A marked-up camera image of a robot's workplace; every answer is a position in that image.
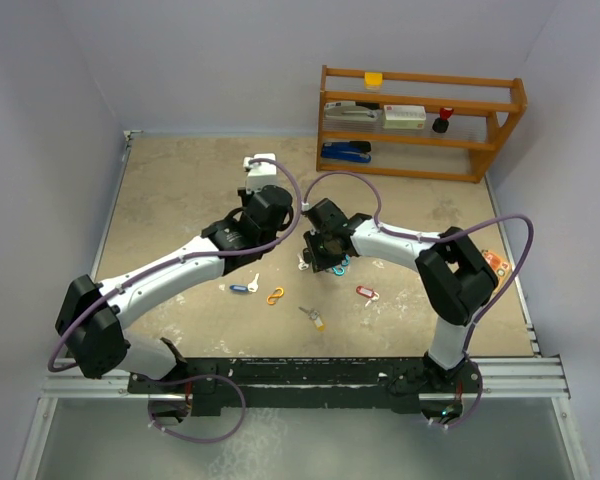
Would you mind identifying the yellow tag key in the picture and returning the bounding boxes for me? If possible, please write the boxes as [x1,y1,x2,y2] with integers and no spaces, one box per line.
[299,307,325,332]

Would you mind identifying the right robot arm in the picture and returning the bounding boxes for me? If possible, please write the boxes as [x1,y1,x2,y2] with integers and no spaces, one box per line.
[303,198,498,391]

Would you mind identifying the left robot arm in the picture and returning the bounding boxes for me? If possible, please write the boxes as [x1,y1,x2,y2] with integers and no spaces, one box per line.
[56,185,293,392]

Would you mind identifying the black tag key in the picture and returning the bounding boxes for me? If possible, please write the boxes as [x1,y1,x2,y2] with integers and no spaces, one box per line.
[297,253,309,271]

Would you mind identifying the red tag key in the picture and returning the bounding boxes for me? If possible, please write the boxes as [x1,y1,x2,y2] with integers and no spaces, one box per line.
[356,285,380,306]

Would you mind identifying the orange carabiner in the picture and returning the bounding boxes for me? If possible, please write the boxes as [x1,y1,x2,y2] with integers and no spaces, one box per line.
[266,287,285,306]

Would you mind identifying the blue tag key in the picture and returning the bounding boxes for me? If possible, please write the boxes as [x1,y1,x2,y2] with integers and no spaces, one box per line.
[229,273,260,294]

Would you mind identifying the blue stapler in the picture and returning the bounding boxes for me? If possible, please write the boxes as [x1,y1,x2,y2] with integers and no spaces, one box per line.
[320,141,372,164]

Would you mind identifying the grey stapler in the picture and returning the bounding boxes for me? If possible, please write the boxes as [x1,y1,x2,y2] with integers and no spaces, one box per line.
[324,100,381,122]

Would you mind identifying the white cardboard box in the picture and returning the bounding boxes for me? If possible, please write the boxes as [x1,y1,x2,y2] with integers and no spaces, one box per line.
[383,105,426,130]

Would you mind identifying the wooden shelf rack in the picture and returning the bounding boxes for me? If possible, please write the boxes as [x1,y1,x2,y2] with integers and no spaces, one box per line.
[316,66,528,183]

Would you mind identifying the yellow block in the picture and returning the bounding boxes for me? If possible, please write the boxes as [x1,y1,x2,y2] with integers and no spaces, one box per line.
[363,72,384,91]

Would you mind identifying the orange spiral notebook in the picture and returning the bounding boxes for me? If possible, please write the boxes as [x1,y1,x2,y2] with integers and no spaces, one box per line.
[481,249,512,292]

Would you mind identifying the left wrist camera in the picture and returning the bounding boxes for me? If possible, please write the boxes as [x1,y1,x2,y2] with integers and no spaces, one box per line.
[243,153,278,194]

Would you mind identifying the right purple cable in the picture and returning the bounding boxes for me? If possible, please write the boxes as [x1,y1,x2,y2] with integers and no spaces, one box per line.
[302,171,535,431]

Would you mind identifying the purple cable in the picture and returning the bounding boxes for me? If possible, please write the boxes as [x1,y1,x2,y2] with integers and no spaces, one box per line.
[302,171,535,431]
[47,158,302,444]

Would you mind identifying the black base frame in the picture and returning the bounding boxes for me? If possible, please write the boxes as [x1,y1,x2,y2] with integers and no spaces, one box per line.
[128,357,482,417]

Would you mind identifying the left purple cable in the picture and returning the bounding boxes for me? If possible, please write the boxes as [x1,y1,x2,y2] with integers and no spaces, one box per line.
[47,158,302,444]

